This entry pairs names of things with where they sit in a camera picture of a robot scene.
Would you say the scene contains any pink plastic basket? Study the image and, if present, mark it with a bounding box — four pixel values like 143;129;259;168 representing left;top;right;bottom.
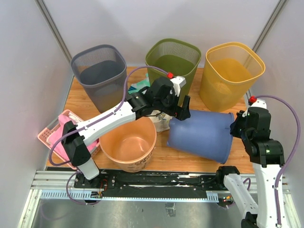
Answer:
37;109;102;162

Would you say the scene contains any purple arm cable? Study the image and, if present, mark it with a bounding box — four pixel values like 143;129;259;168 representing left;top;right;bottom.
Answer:
248;95;302;225
48;66;172;166

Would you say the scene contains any blue plastic bucket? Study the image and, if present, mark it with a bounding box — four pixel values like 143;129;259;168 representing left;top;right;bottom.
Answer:
167;110;234;164

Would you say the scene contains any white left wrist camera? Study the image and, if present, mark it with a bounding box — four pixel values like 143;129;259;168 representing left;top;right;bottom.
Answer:
170;76;186;97

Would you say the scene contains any green slatted waste basket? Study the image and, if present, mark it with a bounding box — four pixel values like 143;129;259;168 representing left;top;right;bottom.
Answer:
145;38;201;106

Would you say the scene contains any grey slatted waste basket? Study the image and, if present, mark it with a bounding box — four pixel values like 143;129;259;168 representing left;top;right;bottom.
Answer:
70;44;127;113

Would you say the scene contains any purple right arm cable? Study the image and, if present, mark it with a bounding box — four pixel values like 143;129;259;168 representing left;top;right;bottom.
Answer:
248;95;302;225

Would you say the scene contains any peach capybara plastic bucket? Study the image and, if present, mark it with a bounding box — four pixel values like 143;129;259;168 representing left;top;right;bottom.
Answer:
99;117;157;173

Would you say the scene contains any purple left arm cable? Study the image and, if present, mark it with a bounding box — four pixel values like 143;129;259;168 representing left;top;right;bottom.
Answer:
48;66;172;166

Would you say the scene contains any yellow slatted waste basket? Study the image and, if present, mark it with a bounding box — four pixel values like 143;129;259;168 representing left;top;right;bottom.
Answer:
199;42;266;112

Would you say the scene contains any aluminium frame rail left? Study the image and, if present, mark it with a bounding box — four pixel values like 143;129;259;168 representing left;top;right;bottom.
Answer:
34;0;72;63

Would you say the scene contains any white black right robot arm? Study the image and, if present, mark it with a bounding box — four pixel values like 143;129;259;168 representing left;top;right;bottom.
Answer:
215;107;288;228

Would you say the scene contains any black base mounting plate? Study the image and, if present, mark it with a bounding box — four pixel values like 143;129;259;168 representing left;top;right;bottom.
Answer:
74;170;228;200

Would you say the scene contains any white cartoon print cloth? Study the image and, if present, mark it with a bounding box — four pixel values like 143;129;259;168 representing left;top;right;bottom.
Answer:
149;113;172;133

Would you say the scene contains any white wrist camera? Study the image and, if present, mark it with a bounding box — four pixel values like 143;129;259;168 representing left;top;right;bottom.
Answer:
248;96;267;109
170;76;186;97

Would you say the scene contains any aluminium frame rail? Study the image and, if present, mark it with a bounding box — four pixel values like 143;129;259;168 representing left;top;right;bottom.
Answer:
34;0;72;63
244;0;289;104

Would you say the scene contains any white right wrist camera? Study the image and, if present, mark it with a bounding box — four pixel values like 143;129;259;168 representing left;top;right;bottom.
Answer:
248;96;267;109

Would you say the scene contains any pink cloth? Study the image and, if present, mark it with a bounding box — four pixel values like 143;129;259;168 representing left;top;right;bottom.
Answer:
48;112;99;162

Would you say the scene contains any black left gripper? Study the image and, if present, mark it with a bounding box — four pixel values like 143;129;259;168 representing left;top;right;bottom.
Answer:
154;89;191;120

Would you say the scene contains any aluminium frame rail right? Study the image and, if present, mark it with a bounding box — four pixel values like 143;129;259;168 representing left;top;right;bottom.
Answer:
244;0;289;104

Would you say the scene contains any teal white patterned cloth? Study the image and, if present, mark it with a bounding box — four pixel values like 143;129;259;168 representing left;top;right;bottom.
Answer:
128;73;150;94

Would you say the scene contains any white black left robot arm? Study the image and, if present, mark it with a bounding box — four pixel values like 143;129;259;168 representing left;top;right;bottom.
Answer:
60;76;190;188

